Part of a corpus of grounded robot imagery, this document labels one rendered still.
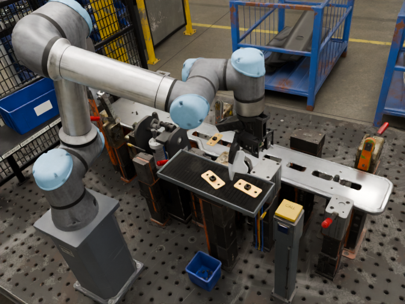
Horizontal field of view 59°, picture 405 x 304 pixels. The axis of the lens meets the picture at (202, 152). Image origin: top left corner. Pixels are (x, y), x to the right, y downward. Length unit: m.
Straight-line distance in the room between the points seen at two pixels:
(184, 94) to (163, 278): 0.93
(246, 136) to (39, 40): 0.53
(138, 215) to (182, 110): 1.06
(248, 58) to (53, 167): 0.63
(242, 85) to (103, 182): 1.27
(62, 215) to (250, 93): 0.69
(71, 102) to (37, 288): 0.87
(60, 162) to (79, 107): 0.17
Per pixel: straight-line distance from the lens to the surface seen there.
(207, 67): 0.85
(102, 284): 1.43
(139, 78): 0.79
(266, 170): 1.26
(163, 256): 1.57
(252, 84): 0.85
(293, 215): 1.06
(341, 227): 1.25
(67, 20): 0.96
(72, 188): 1.15
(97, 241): 1.27
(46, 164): 1.15
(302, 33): 3.77
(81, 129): 1.15
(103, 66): 0.81
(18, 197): 2.13
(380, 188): 1.41
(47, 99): 1.94
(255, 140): 0.93
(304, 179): 1.39
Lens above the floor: 1.98
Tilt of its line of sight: 40 degrees down
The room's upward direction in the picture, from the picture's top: 9 degrees counter-clockwise
